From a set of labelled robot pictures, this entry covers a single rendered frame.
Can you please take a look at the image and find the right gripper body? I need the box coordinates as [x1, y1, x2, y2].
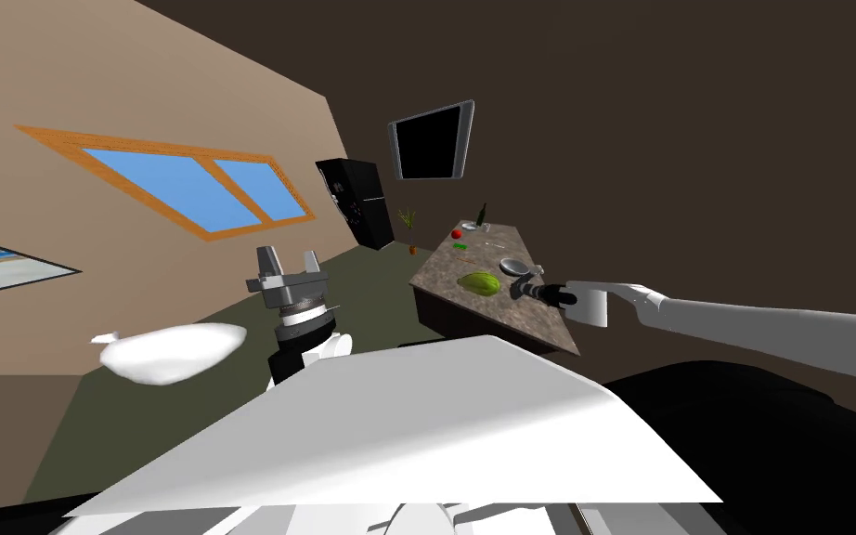
[509, 270, 548, 302]

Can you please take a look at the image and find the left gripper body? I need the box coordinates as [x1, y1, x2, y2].
[245, 270, 331, 310]

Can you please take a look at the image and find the green melon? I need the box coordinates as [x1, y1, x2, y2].
[456, 270, 503, 298]

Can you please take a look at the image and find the brown stone-top table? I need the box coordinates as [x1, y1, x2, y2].
[408, 219, 582, 358]

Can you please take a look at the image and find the black refrigerator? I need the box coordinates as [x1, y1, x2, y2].
[314, 156, 397, 253]

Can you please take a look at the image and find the potted plant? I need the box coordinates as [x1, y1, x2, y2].
[397, 207, 422, 257]

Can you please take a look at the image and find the orange-framed window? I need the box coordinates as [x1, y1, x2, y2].
[15, 124, 318, 243]

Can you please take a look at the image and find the white oval shape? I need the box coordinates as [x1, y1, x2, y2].
[89, 322, 249, 387]

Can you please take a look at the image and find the grey-framed black screen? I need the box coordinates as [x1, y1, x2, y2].
[386, 99, 477, 182]

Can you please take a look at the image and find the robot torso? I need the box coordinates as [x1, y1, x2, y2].
[48, 333, 726, 535]

